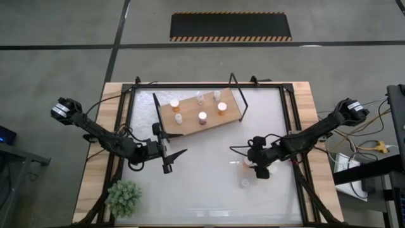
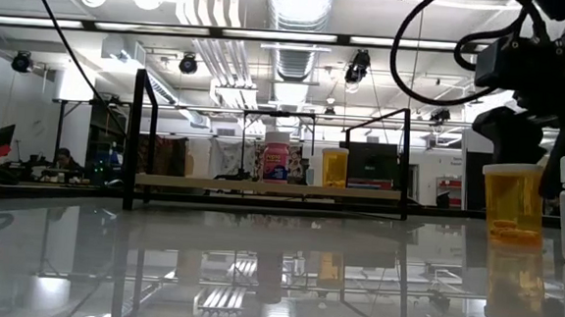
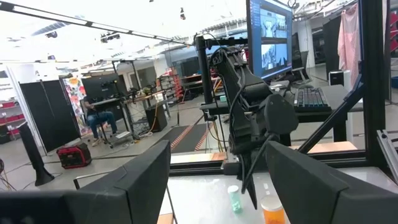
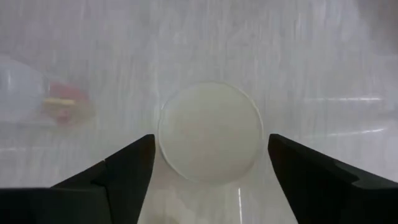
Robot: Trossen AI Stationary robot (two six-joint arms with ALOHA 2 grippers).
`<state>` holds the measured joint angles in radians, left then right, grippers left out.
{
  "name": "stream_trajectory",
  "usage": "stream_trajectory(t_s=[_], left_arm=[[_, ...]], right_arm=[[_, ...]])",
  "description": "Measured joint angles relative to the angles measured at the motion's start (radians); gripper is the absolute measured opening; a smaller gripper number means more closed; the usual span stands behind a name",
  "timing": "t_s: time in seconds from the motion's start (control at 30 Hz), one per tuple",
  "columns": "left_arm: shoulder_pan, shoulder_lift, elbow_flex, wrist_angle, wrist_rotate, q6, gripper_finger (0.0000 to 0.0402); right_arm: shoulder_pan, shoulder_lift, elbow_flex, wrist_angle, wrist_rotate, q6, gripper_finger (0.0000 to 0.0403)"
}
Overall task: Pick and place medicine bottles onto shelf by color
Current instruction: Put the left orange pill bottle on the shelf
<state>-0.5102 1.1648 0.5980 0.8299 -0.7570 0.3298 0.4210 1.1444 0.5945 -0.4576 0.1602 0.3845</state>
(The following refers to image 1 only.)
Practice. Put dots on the clear medicine bottle red pills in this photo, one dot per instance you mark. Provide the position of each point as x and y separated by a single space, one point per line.
244 183

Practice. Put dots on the yellow power splitter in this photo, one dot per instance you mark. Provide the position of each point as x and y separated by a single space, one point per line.
380 147

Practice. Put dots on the white opaque medicine bottle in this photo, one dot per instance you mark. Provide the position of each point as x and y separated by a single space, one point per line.
178 118

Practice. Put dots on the pink medicine bottle white cap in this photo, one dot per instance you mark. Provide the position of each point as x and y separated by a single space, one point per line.
202 116

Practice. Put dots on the grey side desk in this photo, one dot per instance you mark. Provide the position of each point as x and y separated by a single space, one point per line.
16 155

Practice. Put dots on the blue-lit black device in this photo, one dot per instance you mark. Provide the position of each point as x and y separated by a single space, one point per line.
6 136

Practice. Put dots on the white box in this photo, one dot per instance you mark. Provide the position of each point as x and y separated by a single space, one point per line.
343 164

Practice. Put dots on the black desk beam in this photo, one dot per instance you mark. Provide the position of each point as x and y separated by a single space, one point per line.
364 171

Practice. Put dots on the black aluminium table frame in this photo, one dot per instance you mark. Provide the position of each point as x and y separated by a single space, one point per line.
209 85

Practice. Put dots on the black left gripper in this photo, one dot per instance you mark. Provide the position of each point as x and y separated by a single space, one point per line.
152 149

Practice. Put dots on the black hazard-striped floor mat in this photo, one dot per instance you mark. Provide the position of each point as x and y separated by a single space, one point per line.
230 27

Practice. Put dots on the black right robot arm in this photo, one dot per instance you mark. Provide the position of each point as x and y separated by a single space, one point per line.
316 130

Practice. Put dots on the green artificial plant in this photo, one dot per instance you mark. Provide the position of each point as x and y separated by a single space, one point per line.
123 198

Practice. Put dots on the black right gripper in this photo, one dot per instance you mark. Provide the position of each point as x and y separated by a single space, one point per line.
264 155

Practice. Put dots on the wooden shelf black metal frame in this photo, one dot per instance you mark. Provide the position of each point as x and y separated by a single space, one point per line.
190 110

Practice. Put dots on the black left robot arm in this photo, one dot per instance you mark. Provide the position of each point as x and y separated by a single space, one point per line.
95 130

